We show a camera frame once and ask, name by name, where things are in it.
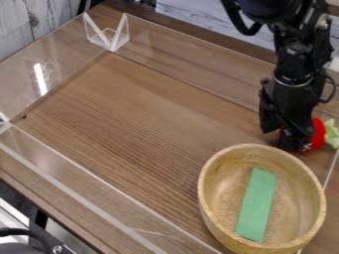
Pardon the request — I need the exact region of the clear acrylic tray enclosure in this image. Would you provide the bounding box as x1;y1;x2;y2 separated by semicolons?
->
0;12;339;254

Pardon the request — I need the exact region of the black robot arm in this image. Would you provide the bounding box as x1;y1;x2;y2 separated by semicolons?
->
239;0;334;152

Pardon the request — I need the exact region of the black metal table frame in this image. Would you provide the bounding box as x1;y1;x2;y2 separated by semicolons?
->
0;181;97;254

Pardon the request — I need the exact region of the clear acrylic corner bracket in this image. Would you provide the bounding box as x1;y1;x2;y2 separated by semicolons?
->
83;13;129;52

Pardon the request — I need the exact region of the green rectangular block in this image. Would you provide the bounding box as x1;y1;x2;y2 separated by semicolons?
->
235;168;277;242

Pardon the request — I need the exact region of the red plush strawberry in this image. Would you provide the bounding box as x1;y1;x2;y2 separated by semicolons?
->
276;116;339;153

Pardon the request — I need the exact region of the wooden bowl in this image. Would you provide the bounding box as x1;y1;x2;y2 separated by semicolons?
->
197;144;325;254

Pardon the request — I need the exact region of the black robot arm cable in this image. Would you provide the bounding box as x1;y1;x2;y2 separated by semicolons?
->
219;0;265;37

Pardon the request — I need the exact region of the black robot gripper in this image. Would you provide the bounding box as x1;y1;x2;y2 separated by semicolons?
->
259;77;324;152

